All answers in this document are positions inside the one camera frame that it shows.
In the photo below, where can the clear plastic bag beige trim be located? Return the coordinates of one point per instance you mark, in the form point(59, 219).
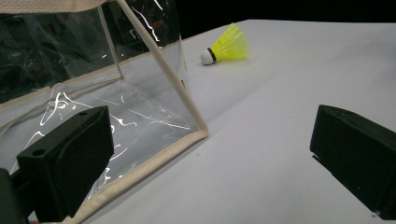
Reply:
point(140, 102)

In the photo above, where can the white table cover sheet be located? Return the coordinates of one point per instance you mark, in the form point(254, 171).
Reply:
point(264, 124)

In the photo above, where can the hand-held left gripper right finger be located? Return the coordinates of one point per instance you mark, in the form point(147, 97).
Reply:
point(358, 155)

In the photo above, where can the yellow shuttlecock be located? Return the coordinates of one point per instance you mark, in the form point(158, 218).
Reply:
point(230, 46)

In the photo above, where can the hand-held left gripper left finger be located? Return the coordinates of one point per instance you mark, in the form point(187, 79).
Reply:
point(71, 161)

